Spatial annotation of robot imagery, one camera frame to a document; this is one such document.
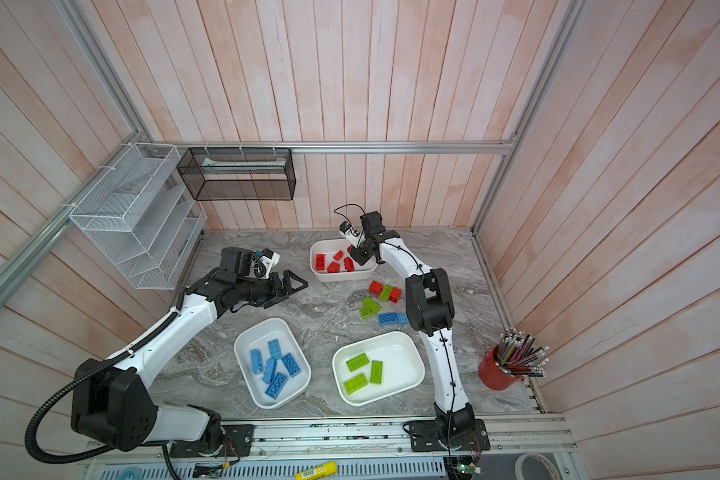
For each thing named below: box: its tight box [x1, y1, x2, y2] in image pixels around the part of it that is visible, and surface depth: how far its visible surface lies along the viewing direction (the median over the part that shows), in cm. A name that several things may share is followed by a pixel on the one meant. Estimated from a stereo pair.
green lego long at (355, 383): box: [343, 373, 369, 395], surface depth 83 cm
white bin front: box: [332, 331, 426, 407], surface depth 86 cm
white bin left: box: [234, 318, 311, 409], surface depth 86 cm
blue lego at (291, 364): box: [281, 352, 301, 377], surface depth 86 cm
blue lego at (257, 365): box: [250, 349, 264, 375], surface depth 86 cm
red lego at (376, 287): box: [369, 280, 384, 296], surface depth 103 cm
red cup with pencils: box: [479, 327, 550, 391], surface depth 75 cm
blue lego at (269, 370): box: [262, 358, 277, 384], surface depth 84 cm
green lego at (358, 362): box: [346, 352, 370, 373], surface depth 87 cm
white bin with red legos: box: [309, 238, 379, 282], surface depth 109 cm
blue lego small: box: [267, 338, 283, 359], surface depth 90 cm
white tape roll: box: [514, 453, 559, 480], surface depth 70 cm
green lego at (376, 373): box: [370, 360, 383, 385], surface depth 85 cm
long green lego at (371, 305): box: [362, 297, 381, 314], surface depth 100 cm
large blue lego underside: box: [378, 312, 399, 327], surface depth 95 cm
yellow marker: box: [296, 461, 337, 480], surface depth 70 cm
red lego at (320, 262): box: [316, 254, 326, 271], surface depth 109 cm
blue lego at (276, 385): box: [265, 372, 288, 400], surface depth 82 cm
